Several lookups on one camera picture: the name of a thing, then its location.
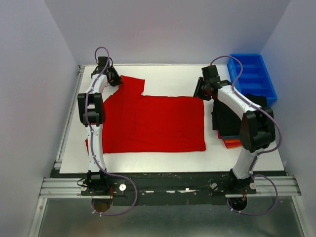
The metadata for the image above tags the red t shirt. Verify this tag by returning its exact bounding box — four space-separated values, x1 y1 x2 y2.
217 130 222 139
85 75 207 156

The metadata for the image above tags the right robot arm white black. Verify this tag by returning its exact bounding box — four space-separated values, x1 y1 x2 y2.
194 65 276 194

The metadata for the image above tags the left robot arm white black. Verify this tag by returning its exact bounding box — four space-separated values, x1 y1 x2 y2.
77 56 122 195

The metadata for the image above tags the black folded t shirt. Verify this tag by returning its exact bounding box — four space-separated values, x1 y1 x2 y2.
212 93 275 148

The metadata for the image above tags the blue plastic bin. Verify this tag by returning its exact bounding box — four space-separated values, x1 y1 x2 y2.
227 53 277 107

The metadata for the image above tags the red folded t shirt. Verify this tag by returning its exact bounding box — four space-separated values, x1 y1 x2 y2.
217 130 222 139

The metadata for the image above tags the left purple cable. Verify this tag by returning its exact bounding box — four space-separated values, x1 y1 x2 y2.
85 47 138 217

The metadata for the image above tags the side aluminium table rail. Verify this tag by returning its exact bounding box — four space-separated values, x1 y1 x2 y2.
53 65 85 169

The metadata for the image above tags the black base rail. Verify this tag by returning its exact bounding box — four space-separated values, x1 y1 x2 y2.
50 168 257 207

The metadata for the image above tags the left aluminium extrusion rail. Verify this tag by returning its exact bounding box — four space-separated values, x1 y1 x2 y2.
39 178 81 198

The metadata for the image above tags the aluminium extrusion rail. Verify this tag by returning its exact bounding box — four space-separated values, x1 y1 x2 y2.
39 178 81 198
220 175 301 198

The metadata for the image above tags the right aluminium extrusion rail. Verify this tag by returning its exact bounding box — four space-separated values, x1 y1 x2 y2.
220 175 301 198

